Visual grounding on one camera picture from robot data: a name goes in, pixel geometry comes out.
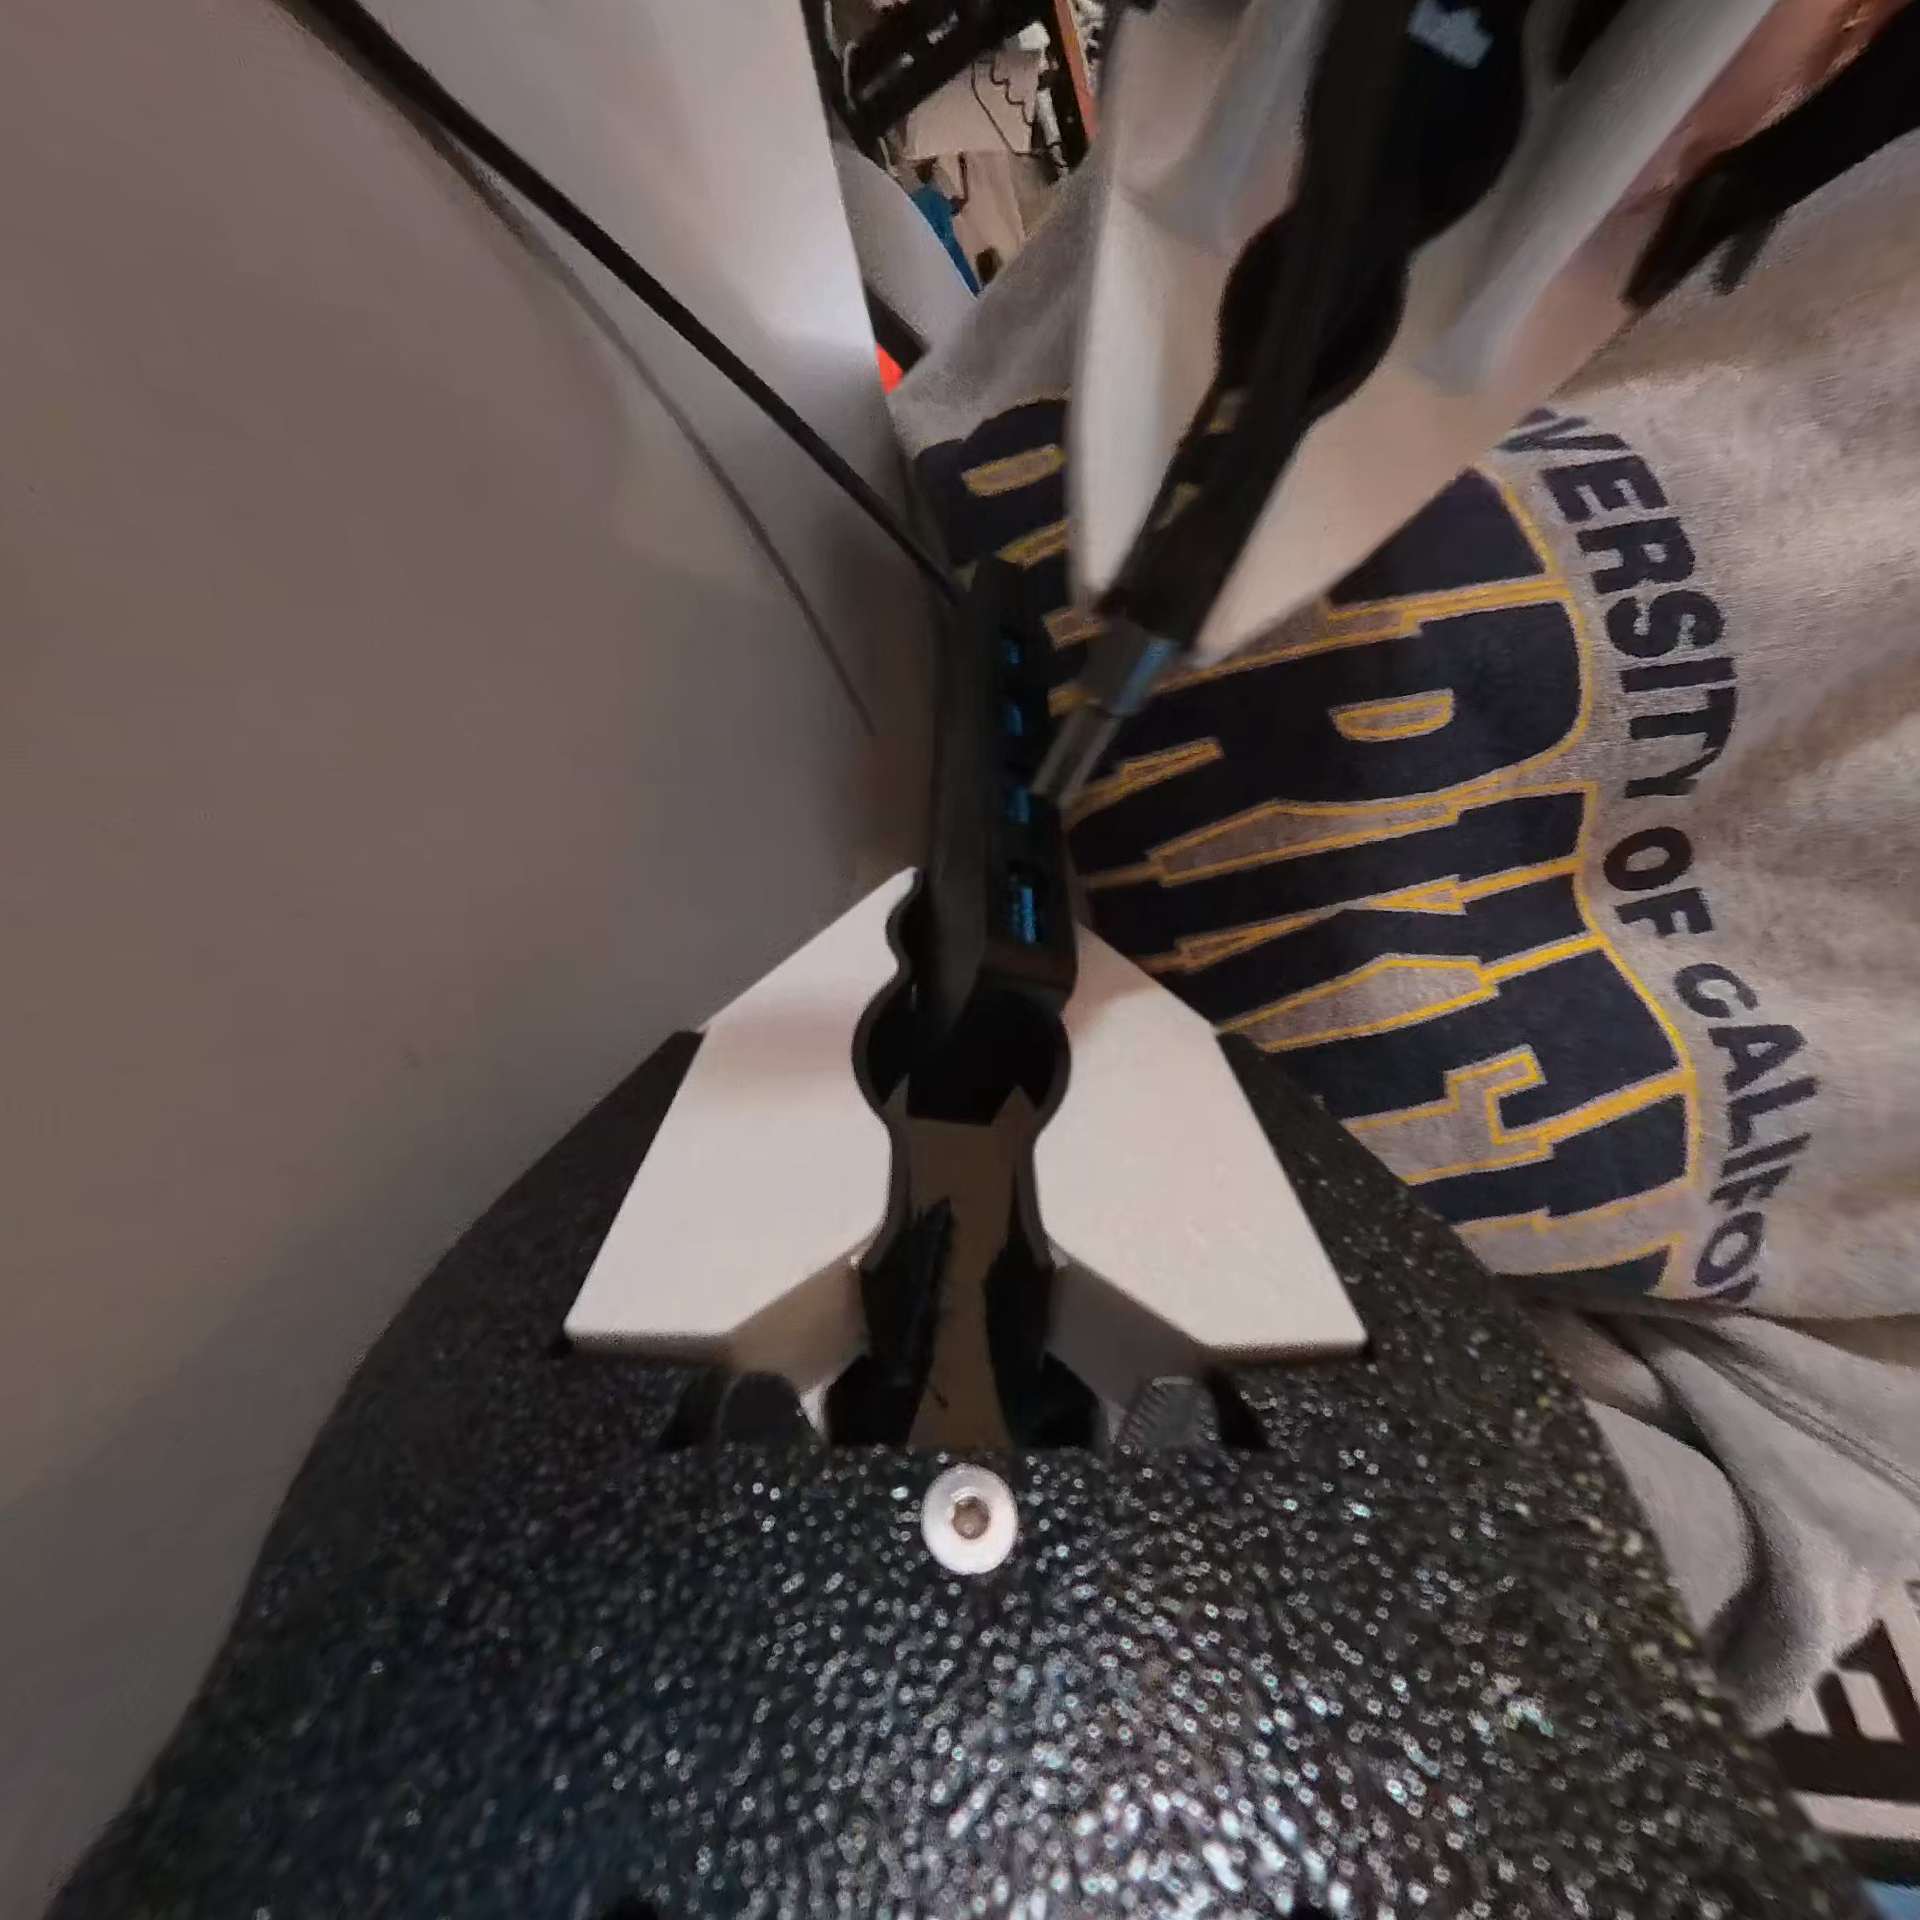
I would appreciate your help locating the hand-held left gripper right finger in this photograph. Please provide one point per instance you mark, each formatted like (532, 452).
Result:
(1185, 1185)

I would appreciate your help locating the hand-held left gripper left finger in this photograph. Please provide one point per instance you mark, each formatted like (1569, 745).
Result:
(734, 1185)

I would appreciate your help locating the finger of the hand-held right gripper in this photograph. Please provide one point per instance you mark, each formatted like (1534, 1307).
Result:
(1576, 194)
(1154, 225)

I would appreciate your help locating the black usb hub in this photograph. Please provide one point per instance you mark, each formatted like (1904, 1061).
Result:
(990, 840)

